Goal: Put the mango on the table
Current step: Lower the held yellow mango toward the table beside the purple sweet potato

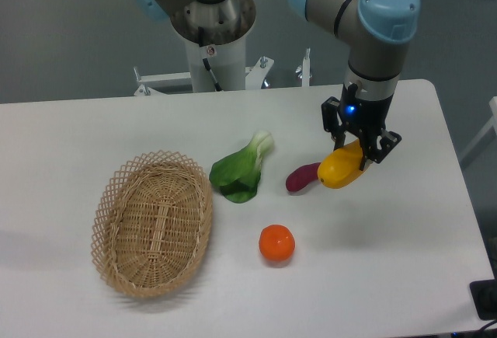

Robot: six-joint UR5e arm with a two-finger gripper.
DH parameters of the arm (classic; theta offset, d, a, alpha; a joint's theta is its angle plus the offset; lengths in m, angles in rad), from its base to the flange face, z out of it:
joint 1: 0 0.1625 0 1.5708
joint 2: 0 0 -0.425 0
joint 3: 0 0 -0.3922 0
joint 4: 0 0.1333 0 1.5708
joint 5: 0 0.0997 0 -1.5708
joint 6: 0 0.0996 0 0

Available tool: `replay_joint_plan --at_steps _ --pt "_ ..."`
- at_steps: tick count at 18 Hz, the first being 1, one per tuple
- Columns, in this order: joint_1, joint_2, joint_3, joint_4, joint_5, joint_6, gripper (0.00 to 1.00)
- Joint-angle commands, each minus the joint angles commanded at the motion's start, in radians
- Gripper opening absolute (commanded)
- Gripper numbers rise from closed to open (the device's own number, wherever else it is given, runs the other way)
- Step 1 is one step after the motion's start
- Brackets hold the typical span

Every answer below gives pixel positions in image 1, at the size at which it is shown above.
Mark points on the purple sweet potato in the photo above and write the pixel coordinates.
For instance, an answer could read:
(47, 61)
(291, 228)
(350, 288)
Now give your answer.
(301, 177)

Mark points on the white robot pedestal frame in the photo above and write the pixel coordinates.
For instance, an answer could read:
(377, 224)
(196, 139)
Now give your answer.
(211, 69)

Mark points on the yellow mango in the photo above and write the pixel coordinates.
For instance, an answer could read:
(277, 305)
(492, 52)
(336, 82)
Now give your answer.
(342, 166)

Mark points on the orange tangerine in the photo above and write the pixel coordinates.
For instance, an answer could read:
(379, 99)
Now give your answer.
(276, 243)

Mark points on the woven wicker basket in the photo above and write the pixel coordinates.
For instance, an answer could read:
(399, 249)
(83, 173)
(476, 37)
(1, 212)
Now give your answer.
(152, 225)

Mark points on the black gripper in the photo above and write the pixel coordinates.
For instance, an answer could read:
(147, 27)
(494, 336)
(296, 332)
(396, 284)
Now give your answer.
(351, 114)

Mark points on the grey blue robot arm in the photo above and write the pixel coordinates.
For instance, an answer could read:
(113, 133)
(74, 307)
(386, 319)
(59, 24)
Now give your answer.
(378, 33)

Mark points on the green bok choy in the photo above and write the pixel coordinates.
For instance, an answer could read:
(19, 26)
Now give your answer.
(236, 176)

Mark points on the black device at edge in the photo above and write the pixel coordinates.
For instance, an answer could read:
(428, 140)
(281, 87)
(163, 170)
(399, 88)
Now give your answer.
(484, 298)

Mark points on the white furniture piece right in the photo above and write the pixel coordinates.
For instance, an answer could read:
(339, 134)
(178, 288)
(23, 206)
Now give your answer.
(481, 140)

